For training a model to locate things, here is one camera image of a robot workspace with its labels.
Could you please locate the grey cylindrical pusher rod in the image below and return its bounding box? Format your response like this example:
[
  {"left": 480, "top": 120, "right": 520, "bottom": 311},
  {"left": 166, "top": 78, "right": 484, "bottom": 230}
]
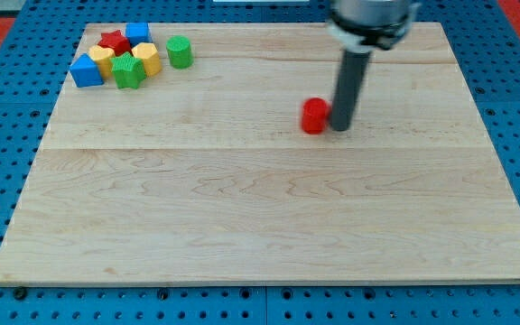
[{"left": 330, "top": 51, "right": 370, "bottom": 132}]

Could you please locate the red cylinder block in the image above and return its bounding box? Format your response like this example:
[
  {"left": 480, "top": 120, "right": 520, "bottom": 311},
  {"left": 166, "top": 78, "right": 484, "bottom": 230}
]
[{"left": 300, "top": 97, "right": 330, "bottom": 135}]

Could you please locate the green cylinder block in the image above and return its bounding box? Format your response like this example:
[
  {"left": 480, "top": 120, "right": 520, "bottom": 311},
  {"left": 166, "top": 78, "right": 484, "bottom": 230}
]
[{"left": 166, "top": 35, "right": 193, "bottom": 69}]

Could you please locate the light wooden board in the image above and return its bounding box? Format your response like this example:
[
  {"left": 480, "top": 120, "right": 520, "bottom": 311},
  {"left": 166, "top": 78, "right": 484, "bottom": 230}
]
[{"left": 0, "top": 23, "right": 520, "bottom": 287}]

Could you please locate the yellow hexagon block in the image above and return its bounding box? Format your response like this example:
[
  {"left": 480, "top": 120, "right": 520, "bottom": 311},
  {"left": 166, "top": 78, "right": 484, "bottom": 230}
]
[{"left": 132, "top": 42, "right": 163, "bottom": 77}]

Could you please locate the blue cube block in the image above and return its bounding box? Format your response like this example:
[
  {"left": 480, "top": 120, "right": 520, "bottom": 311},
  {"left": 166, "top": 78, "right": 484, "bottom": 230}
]
[{"left": 125, "top": 22, "right": 153, "bottom": 47}]

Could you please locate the green star block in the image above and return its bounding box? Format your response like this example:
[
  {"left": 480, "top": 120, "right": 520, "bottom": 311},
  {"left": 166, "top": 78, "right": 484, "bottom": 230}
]
[{"left": 110, "top": 52, "right": 146, "bottom": 89}]

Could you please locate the red star block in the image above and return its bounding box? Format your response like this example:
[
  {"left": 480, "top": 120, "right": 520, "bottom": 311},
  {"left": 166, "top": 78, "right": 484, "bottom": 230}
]
[{"left": 97, "top": 30, "right": 132, "bottom": 56}]

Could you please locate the yellow heart block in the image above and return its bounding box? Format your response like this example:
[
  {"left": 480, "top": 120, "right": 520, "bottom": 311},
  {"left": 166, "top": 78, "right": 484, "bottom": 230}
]
[{"left": 88, "top": 45, "right": 116, "bottom": 79}]

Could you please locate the blue triangular prism block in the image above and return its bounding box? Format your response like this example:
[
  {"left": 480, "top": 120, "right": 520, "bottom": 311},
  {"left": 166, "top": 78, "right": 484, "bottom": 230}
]
[{"left": 69, "top": 53, "right": 104, "bottom": 88}]

